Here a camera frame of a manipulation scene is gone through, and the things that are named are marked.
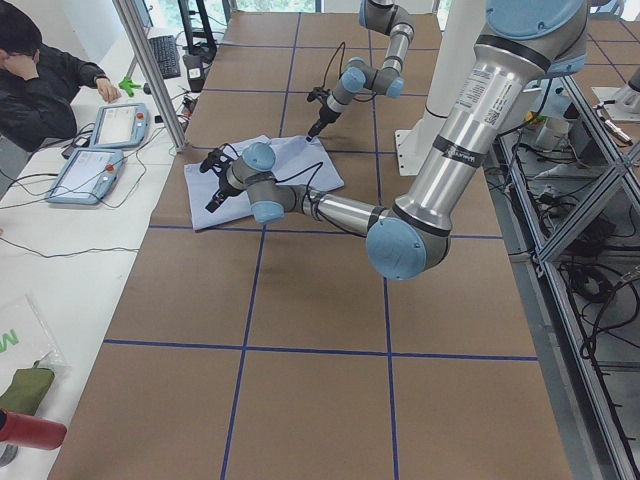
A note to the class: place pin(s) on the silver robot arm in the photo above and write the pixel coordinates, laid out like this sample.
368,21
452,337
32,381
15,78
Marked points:
521,41
384,17

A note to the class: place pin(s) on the seated person in black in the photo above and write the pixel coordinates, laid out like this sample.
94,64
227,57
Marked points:
39,82

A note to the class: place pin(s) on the aluminium frame post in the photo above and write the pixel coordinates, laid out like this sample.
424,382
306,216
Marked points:
133,26

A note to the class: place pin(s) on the black keyboard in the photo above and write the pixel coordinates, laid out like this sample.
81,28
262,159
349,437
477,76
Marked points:
165,53

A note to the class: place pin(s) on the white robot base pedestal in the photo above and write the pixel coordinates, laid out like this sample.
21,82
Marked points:
455,60

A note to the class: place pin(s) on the far blue teach pendant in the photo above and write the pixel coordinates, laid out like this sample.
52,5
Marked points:
120,126

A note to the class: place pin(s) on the blue teach pendant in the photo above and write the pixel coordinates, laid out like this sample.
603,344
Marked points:
120,126
87,177

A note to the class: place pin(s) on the near blue teach pendant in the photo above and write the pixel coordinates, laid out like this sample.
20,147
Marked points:
87,177

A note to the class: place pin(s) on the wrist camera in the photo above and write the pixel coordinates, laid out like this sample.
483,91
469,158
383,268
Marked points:
216,161
319,94

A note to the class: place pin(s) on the green cloth bundle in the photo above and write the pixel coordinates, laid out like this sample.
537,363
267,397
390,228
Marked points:
27,390

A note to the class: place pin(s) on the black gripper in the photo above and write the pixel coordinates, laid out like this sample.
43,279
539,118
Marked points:
325,115
223,187

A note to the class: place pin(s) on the light blue striped shirt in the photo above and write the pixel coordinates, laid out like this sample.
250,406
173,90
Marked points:
296,161

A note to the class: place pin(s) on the red bottle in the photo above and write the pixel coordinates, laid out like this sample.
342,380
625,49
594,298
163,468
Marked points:
31,431

